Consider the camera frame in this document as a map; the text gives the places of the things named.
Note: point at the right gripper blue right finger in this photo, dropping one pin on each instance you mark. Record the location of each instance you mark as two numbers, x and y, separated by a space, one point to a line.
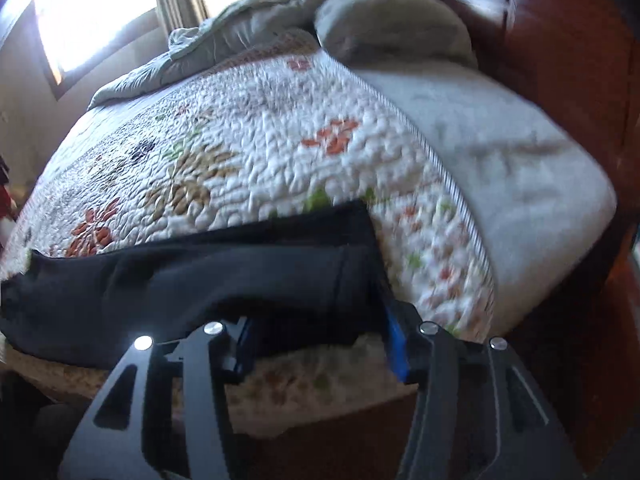
402 328

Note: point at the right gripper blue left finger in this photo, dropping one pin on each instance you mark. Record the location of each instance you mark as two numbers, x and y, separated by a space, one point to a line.
239 346

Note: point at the black pants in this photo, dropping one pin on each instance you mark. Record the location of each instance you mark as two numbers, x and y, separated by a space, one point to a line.
314 278

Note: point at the grey bed sheet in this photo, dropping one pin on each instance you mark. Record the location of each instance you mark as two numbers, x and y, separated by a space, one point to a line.
539 200

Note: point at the floral quilted bedspread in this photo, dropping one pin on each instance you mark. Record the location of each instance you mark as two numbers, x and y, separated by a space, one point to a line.
278 130

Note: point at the grey pillow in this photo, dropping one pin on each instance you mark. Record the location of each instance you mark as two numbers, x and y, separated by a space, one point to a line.
355 32

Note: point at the grey-blue duvet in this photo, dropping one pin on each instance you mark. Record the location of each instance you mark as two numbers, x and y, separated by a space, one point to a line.
241 26

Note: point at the red wooden headboard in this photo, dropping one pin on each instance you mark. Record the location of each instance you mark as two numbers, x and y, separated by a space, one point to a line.
579 61

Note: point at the window with wooden frame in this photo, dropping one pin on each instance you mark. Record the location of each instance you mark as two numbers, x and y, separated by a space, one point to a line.
74 36

